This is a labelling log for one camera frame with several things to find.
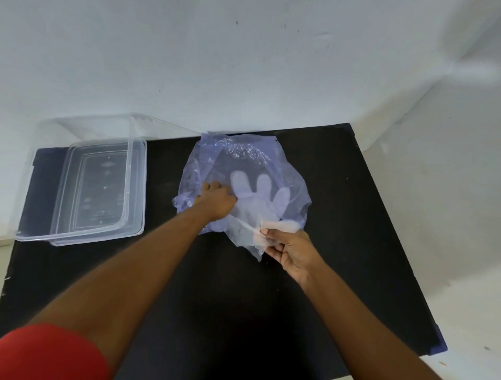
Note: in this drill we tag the person's left hand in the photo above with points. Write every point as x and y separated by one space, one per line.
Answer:
219 203

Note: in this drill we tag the person's right hand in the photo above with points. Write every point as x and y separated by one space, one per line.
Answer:
297 252

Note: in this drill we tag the person's left fingers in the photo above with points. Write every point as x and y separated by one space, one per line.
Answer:
211 188

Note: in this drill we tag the person's right thumb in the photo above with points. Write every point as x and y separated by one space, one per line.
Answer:
274 233

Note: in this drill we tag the clear disposable plastic glove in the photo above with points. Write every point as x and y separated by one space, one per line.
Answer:
254 203

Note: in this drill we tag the bluish clear plastic bag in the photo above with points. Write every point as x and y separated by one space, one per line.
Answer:
250 156

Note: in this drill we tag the person's left forearm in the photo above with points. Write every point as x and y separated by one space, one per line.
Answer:
129 280

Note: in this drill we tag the person's right forearm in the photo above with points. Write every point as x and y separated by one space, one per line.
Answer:
360 332

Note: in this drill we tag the clear plastic container lid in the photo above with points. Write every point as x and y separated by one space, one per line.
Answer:
135 188

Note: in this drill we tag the clear plastic food container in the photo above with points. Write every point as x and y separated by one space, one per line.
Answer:
43 156

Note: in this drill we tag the red shirt sleeve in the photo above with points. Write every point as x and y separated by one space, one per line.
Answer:
47 354

